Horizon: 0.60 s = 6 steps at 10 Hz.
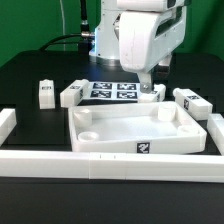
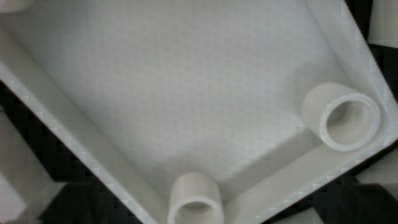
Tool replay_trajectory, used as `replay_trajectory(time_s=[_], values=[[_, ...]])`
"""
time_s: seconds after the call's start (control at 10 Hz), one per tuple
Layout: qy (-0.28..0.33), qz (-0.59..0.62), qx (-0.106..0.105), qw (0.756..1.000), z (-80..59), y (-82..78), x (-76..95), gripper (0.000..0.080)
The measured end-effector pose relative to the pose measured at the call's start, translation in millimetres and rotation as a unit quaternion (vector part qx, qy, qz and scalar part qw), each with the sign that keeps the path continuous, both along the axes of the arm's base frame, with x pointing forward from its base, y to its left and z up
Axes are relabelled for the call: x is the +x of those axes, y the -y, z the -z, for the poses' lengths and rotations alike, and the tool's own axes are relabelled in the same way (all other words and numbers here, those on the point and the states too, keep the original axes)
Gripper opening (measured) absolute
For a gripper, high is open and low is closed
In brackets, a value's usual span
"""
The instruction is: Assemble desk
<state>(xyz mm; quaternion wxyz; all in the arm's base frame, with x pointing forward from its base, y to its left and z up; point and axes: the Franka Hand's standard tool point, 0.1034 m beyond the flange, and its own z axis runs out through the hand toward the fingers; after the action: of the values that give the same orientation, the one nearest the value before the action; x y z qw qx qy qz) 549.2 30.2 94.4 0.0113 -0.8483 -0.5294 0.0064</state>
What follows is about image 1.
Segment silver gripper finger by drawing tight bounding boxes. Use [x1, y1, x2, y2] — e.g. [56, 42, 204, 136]
[138, 73, 153, 94]

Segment white right fence block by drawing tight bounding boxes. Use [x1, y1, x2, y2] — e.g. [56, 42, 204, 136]
[207, 114, 224, 156]

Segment white front fence bar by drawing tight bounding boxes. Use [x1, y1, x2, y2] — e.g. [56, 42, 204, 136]
[0, 150, 224, 183]

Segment black cables with connectors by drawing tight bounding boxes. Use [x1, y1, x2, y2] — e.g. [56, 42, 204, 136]
[38, 0, 96, 52]

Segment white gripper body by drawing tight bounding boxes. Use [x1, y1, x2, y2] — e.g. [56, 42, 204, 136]
[119, 7, 187, 73]

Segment fiducial marker sheet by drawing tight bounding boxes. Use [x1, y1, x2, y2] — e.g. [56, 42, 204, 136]
[81, 81, 158, 101]

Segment white left fence block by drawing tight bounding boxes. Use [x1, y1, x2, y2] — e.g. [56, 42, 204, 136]
[0, 108, 17, 146]

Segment white desk top tray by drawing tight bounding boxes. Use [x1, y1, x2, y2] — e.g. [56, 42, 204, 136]
[68, 101, 207, 154]

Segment white fence block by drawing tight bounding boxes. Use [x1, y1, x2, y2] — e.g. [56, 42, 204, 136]
[207, 114, 224, 156]
[0, 108, 17, 146]

